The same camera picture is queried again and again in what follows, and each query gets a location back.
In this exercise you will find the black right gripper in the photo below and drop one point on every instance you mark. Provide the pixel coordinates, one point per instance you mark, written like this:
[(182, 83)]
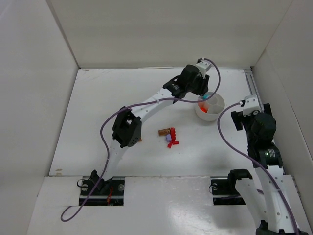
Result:
[(235, 118)]

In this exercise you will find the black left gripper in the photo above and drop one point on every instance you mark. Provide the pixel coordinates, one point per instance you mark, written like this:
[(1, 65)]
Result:
[(204, 85)]

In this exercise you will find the large teal lego brick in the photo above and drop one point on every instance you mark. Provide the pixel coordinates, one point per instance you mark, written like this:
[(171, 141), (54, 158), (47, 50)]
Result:
[(206, 96)]

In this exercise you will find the tan lego plate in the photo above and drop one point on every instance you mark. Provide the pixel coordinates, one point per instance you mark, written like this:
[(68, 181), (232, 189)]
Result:
[(164, 132)]

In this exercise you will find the lavender lego brick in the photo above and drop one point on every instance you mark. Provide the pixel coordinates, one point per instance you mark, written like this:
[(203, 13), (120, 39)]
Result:
[(168, 138)]

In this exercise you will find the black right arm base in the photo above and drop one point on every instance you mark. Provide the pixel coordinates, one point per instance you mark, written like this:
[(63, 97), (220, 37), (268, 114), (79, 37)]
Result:
[(223, 188)]

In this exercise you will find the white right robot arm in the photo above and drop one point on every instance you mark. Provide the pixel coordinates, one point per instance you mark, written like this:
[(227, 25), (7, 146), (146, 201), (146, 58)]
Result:
[(268, 206)]

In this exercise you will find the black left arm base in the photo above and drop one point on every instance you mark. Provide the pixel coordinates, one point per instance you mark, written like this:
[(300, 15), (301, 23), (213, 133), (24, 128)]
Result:
[(106, 193)]

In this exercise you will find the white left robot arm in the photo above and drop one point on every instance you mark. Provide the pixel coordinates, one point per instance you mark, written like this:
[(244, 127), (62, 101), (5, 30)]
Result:
[(128, 123)]

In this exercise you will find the white round divided container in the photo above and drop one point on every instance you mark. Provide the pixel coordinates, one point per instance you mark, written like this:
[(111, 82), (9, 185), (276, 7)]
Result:
[(215, 106)]

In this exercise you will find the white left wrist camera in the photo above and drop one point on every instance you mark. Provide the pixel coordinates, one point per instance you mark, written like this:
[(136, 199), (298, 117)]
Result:
[(204, 64)]

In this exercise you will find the aluminium rail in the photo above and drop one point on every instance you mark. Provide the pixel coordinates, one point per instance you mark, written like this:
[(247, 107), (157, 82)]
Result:
[(253, 88)]

